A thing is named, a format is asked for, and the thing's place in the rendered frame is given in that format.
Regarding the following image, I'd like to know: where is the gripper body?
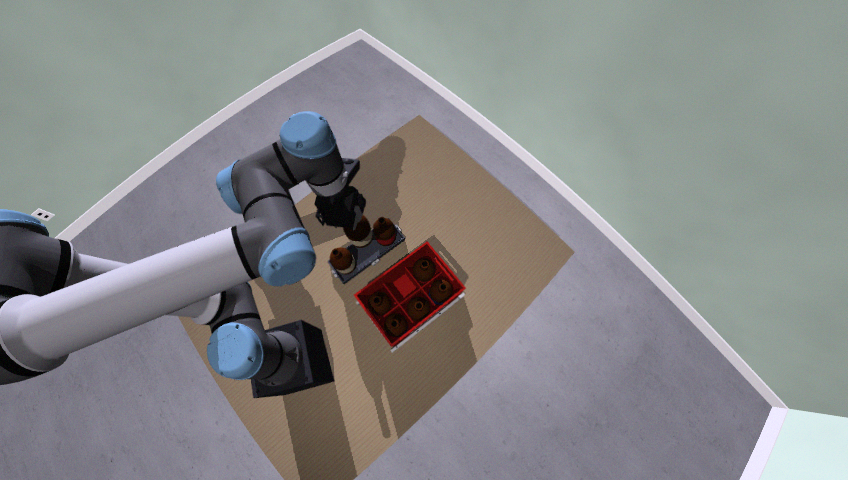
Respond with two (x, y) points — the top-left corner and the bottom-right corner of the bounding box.
(315, 178), (359, 229)

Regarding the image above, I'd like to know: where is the red plastic crate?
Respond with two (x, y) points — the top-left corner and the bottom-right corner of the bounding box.
(359, 242), (466, 345)

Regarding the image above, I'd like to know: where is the brown glass bottle with cream label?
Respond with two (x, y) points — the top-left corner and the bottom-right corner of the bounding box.
(368, 292), (393, 317)
(343, 215), (373, 248)

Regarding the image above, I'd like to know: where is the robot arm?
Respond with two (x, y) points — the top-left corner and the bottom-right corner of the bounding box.
(0, 111), (360, 386)

